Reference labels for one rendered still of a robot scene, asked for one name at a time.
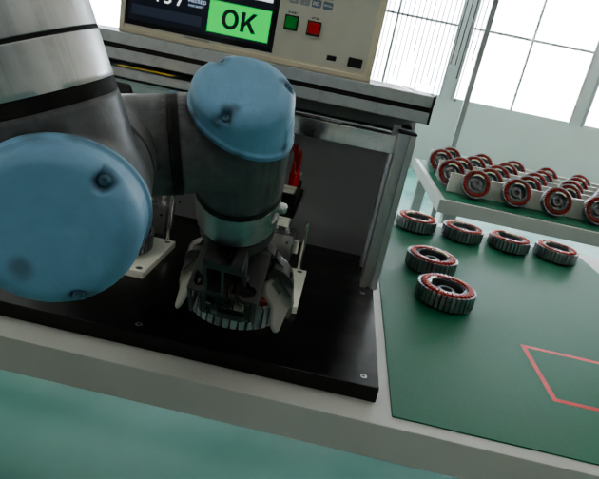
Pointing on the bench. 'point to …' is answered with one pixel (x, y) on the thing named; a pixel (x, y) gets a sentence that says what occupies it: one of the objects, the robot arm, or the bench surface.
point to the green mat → (506, 350)
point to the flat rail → (344, 134)
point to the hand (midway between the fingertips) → (237, 297)
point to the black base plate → (319, 280)
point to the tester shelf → (173, 59)
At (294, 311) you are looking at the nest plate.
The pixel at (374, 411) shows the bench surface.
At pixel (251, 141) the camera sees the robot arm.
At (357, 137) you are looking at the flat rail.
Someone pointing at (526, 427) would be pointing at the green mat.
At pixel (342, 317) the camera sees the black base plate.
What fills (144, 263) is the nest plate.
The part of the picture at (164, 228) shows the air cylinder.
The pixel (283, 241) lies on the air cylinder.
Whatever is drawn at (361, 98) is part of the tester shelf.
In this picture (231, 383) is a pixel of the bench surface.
